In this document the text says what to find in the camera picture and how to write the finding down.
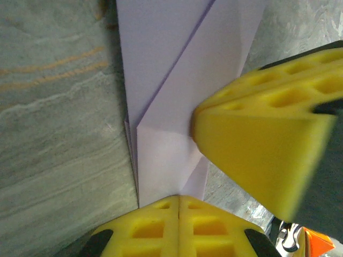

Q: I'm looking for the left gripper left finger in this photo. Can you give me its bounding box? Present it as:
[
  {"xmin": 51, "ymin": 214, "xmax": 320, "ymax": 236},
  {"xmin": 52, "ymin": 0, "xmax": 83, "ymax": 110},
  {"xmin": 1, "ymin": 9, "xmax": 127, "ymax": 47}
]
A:
[{"xmin": 79, "ymin": 195, "xmax": 180, "ymax": 257}]

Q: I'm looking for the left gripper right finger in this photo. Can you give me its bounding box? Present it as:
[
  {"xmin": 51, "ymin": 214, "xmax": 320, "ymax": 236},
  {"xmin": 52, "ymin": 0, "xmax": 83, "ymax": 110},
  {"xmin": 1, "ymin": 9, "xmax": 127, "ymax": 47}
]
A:
[{"xmin": 178, "ymin": 195, "xmax": 282, "ymax": 257}]

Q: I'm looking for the purple paper sheet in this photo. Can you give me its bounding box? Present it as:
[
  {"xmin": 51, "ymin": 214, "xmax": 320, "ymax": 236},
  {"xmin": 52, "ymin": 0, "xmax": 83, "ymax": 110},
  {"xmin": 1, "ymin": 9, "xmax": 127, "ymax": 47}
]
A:
[{"xmin": 116, "ymin": 0, "xmax": 268, "ymax": 210}]

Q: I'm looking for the small white black object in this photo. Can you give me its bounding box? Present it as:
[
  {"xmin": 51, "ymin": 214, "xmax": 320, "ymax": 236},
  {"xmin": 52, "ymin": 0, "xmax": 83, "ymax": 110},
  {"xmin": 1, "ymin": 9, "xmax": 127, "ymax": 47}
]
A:
[{"xmin": 277, "ymin": 221, "xmax": 305, "ymax": 253}]

